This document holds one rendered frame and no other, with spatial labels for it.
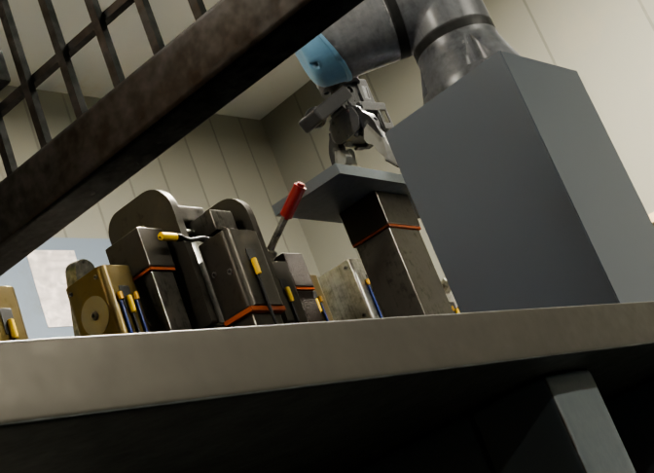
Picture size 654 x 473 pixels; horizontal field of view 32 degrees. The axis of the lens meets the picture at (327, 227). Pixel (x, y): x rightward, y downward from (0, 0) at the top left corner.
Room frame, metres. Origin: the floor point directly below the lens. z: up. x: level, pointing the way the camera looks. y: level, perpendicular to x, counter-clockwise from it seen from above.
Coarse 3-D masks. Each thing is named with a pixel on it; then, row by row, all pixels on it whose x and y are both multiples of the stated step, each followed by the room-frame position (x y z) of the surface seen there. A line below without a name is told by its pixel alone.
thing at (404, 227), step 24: (384, 192) 1.79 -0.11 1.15; (360, 216) 1.78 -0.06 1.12; (384, 216) 1.76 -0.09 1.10; (408, 216) 1.82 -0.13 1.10; (360, 240) 1.79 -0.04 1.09; (384, 240) 1.77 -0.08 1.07; (408, 240) 1.80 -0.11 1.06; (384, 264) 1.78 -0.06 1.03; (408, 264) 1.78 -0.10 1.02; (432, 264) 1.84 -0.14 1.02; (384, 288) 1.79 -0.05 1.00; (408, 288) 1.77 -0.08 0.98; (432, 288) 1.81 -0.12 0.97; (384, 312) 1.80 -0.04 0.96; (408, 312) 1.78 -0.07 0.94; (432, 312) 1.79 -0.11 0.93
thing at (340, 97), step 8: (344, 88) 1.80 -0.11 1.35; (336, 96) 1.78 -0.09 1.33; (344, 96) 1.79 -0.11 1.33; (320, 104) 1.75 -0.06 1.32; (328, 104) 1.76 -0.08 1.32; (336, 104) 1.77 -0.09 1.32; (312, 112) 1.73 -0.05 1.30; (320, 112) 1.74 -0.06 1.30; (328, 112) 1.75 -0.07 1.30; (304, 120) 1.75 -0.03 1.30; (312, 120) 1.74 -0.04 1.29; (320, 120) 1.74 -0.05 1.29; (304, 128) 1.76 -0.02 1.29; (312, 128) 1.76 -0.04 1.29
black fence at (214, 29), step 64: (0, 0) 0.46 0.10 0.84; (128, 0) 0.43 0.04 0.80; (192, 0) 0.41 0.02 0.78; (256, 0) 0.38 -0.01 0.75; (320, 0) 0.37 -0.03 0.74; (64, 64) 0.44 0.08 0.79; (192, 64) 0.40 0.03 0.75; (256, 64) 0.40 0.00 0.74; (0, 128) 0.47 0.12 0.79; (64, 128) 0.44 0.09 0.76; (128, 128) 0.42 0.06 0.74; (192, 128) 0.43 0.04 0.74; (0, 192) 0.47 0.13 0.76; (64, 192) 0.45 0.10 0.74; (0, 256) 0.48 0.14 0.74
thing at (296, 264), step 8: (280, 256) 1.74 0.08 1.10; (288, 256) 1.75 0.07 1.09; (296, 256) 1.76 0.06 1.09; (288, 264) 1.74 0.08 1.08; (296, 264) 1.76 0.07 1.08; (304, 264) 1.78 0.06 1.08; (296, 272) 1.75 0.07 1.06; (304, 272) 1.77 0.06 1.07; (296, 280) 1.74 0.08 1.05; (304, 280) 1.76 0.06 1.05; (296, 288) 1.74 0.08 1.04; (304, 288) 1.76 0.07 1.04; (312, 288) 1.78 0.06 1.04; (304, 296) 1.75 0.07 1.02; (312, 296) 1.77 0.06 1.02; (304, 304) 1.75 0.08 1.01; (312, 304) 1.77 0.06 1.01; (312, 312) 1.76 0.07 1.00; (320, 312) 1.78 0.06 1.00; (312, 320) 1.75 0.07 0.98; (320, 320) 1.77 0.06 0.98
